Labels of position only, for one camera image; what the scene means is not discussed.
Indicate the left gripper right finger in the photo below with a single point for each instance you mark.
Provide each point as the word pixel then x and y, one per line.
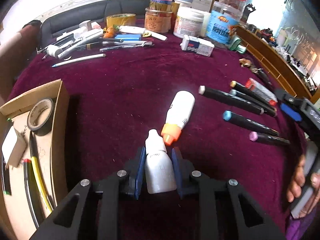
pixel 226 209

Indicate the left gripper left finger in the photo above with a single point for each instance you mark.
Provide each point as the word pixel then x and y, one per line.
pixel 90 210

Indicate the clear lead case red ends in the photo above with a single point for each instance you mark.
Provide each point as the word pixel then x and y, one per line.
pixel 262 91

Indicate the black marker tan cap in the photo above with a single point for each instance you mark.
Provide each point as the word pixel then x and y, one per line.
pixel 241 88

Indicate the black marker pink cap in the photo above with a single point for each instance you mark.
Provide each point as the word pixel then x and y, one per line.
pixel 267 139

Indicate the black marker blue cap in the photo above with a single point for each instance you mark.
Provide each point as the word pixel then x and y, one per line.
pixel 248 124

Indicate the black marker white cap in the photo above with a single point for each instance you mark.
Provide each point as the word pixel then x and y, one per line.
pixel 230 100

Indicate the small white dropper bottle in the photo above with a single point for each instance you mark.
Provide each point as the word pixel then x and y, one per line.
pixel 159 170

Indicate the white bottle orange cap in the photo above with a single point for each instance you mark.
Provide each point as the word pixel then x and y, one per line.
pixel 178 116

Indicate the person right hand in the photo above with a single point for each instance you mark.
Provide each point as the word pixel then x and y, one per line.
pixel 294 189

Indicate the wooden sideboard cabinet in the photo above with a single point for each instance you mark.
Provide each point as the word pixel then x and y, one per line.
pixel 274 64

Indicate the black marker red cap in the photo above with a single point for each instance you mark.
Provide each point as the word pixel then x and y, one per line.
pixel 31 193

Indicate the maroon velvet tablecloth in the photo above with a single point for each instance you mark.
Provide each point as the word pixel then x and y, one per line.
pixel 116 100

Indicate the black marker green cap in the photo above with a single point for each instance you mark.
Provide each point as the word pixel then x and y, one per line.
pixel 5 177

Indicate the yellow highlighter pen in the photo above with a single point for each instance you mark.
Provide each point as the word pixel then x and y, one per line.
pixel 37 172

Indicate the white charger adapter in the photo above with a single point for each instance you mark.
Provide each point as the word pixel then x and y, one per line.
pixel 13 147

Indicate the black tape roll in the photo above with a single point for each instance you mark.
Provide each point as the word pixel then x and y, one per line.
pixel 40 117

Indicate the blue label plastic jar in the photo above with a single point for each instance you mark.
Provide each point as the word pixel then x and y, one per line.
pixel 223 19

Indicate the white eraser box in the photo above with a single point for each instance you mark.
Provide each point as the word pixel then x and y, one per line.
pixel 197 45

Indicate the white plastic tub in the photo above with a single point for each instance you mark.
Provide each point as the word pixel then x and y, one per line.
pixel 188 22

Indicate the white pen blue tip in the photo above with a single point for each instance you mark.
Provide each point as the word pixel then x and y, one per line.
pixel 80 59

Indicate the amber jar orange label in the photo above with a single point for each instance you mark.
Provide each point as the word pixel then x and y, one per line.
pixel 157 21

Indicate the blue flat case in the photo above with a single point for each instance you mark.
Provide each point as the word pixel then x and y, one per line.
pixel 128 37

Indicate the brown armchair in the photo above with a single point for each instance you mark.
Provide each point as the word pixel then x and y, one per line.
pixel 14 55

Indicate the yellow packing tape roll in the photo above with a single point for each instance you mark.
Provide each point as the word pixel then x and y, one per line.
pixel 120 19

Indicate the black leather sofa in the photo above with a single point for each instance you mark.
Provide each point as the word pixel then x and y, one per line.
pixel 69 20

